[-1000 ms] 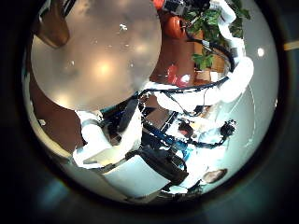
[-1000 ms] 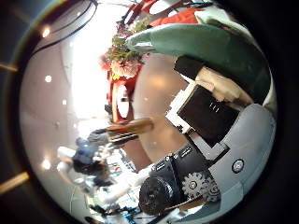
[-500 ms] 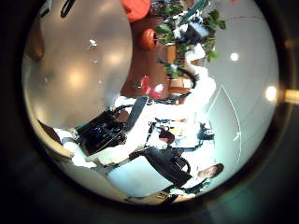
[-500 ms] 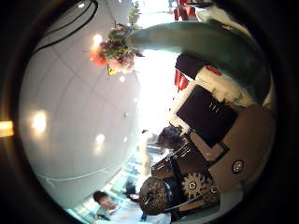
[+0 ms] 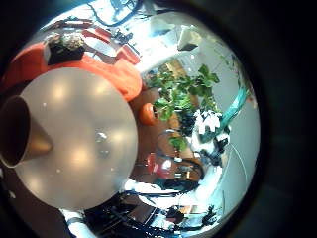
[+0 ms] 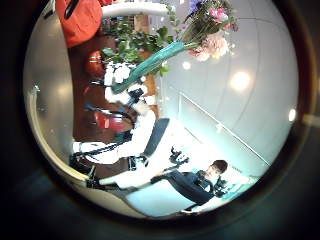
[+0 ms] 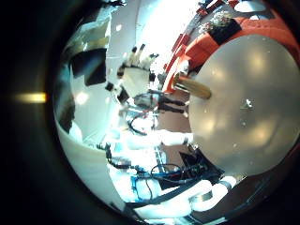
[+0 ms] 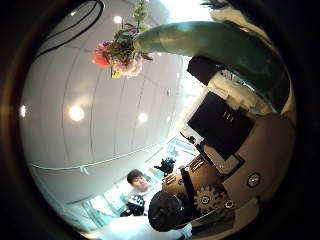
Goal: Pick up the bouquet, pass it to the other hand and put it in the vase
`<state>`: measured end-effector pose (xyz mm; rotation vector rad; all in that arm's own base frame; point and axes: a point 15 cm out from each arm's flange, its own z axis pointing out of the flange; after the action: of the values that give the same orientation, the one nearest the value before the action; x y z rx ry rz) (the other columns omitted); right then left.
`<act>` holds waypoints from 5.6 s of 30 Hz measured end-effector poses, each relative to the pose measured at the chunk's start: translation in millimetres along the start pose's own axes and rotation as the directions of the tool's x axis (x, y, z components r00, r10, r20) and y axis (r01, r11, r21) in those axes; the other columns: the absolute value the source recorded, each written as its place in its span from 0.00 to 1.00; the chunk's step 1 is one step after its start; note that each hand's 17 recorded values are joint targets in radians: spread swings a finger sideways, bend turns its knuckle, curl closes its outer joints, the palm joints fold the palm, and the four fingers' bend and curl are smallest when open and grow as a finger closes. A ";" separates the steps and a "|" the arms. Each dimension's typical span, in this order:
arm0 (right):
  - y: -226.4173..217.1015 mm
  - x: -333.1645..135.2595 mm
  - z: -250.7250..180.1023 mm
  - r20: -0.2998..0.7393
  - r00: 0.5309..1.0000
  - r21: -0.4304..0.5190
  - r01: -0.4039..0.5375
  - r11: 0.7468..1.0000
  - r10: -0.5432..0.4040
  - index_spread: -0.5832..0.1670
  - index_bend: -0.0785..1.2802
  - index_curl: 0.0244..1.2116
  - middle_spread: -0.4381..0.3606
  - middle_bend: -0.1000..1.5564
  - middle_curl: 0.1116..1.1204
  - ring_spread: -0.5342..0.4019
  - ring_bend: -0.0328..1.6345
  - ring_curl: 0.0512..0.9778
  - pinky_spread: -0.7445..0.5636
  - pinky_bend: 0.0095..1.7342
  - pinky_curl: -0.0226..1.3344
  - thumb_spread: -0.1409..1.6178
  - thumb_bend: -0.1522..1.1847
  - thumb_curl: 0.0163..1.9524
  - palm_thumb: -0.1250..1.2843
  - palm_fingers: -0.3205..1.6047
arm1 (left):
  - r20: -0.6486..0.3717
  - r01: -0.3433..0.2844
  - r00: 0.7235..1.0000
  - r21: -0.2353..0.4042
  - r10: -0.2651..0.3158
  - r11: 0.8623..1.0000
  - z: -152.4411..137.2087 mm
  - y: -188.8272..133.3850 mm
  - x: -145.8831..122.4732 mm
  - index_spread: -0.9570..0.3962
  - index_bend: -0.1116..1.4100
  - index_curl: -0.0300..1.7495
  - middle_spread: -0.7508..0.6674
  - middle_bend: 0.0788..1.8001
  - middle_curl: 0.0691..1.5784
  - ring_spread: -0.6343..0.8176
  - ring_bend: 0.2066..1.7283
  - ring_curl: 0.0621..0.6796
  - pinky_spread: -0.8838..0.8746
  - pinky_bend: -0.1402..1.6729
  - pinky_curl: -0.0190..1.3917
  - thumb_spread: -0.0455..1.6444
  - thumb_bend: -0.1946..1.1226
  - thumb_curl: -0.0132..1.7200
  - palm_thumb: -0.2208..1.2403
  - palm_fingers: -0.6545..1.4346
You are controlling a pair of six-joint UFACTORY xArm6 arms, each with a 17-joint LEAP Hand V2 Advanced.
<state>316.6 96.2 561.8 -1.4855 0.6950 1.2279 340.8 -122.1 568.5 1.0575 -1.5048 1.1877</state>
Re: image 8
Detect flower bouquet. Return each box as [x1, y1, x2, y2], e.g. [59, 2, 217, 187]
[91, 0, 291, 113]

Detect black right hand cable bundle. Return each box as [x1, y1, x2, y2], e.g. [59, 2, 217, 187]
[41, 0, 106, 58]

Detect person in black white shirt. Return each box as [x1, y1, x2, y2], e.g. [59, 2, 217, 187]
[119, 168, 162, 218]

